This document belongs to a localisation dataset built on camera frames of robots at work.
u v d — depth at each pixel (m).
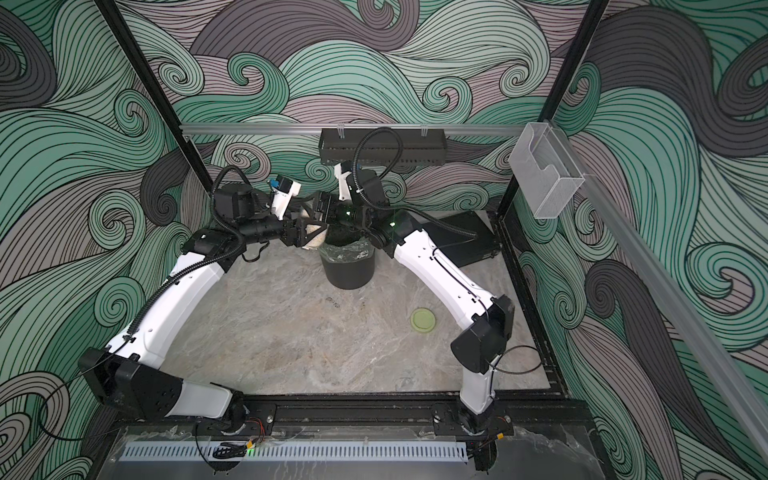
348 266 1.03
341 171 0.64
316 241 0.68
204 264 0.48
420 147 0.95
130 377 0.38
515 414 0.74
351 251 0.78
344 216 0.61
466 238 0.50
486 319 0.44
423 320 0.91
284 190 0.61
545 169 0.78
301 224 0.62
